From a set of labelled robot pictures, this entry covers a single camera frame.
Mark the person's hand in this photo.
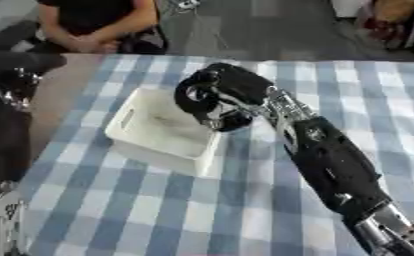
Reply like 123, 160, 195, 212
63, 33, 123, 55

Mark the white rectangular box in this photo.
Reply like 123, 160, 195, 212
102, 86, 227, 180

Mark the person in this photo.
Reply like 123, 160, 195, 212
33, 0, 171, 55

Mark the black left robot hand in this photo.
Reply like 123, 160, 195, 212
0, 50, 71, 100

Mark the brown and red bag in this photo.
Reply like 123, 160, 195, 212
355, 0, 414, 52

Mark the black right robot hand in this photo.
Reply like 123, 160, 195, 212
172, 62, 277, 133

